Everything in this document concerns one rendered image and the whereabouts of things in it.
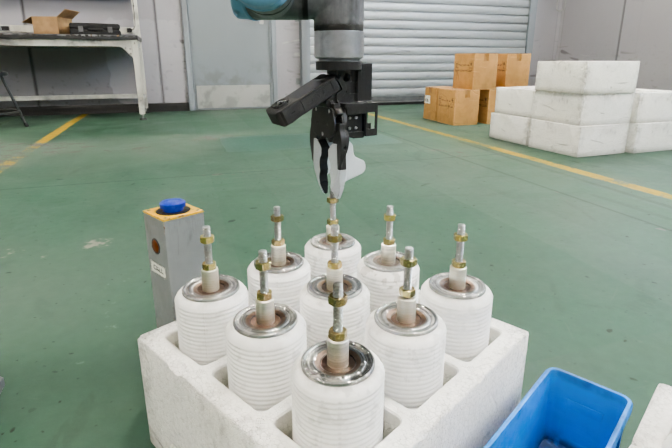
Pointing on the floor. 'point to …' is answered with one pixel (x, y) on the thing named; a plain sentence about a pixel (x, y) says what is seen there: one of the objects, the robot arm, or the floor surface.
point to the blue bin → (565, 415)
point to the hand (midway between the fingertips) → (327, 188)
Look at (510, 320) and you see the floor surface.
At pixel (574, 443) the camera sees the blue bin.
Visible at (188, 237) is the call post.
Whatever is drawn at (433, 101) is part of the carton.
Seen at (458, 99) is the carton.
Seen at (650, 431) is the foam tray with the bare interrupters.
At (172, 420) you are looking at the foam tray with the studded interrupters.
